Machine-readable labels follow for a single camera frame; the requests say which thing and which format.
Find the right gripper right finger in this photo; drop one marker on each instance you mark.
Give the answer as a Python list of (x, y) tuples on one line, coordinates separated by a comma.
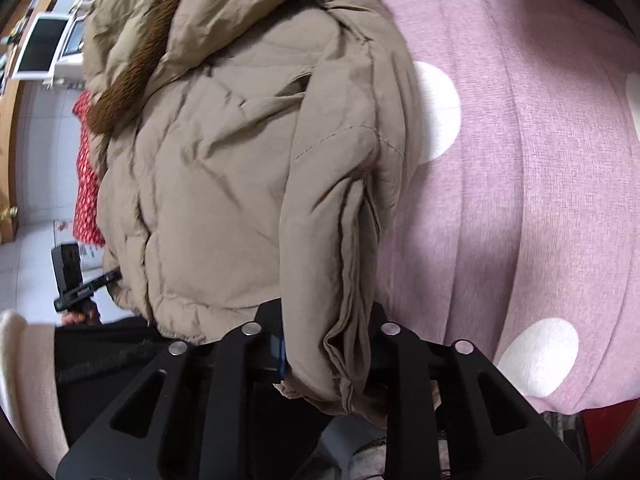
[(451, 414)]

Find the wooden wall shelf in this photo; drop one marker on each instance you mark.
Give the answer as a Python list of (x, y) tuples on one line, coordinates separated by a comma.
[(11, 104)]

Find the red floral garment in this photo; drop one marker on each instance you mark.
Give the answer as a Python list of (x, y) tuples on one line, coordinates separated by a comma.
[(85, 228)]

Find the white beauty machine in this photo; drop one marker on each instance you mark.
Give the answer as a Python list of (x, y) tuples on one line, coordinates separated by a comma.
[(47, 46)]

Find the person's left hand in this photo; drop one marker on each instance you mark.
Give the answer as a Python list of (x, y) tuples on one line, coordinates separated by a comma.
[(88, 315)]

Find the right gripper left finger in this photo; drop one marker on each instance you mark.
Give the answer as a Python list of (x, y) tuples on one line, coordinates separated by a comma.
[(205, 412)]

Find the pink polka dot bedsheet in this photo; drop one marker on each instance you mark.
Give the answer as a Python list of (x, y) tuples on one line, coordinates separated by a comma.
[(520, 229)]

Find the beige puffer jacket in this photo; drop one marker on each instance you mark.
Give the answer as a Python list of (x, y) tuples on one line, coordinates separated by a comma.
[(248, 151)]

